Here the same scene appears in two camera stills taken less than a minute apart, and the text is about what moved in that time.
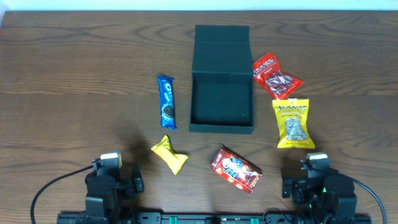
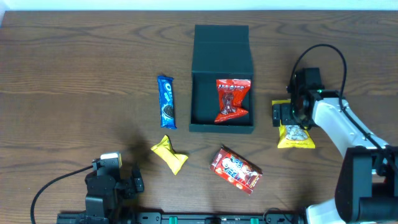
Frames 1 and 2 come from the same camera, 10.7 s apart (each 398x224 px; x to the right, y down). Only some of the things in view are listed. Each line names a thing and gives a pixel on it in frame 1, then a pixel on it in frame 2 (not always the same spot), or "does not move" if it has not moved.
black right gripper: [288, 185] -> [277, 113]
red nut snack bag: [267, 70] -> [231, 94]
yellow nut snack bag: [293, 131] does not move
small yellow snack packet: [165, 150] does not move
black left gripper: [137, 182] does not move
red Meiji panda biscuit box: [233, 168] does not move
